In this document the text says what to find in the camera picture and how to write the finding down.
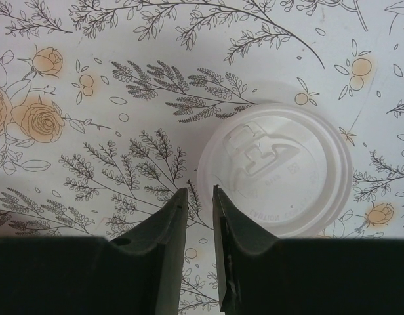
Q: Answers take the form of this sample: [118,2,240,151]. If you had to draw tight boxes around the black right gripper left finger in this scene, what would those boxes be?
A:
[108,188,188,314]

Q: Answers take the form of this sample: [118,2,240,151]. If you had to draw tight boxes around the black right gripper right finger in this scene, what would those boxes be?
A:
[212,185,279,314]

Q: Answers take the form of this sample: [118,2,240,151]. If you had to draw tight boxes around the white plastic coffee lid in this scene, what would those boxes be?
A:
[197,103,353,237]

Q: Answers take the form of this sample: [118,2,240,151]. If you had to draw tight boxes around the floral patterned table mat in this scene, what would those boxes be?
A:
[0,1,404,314]

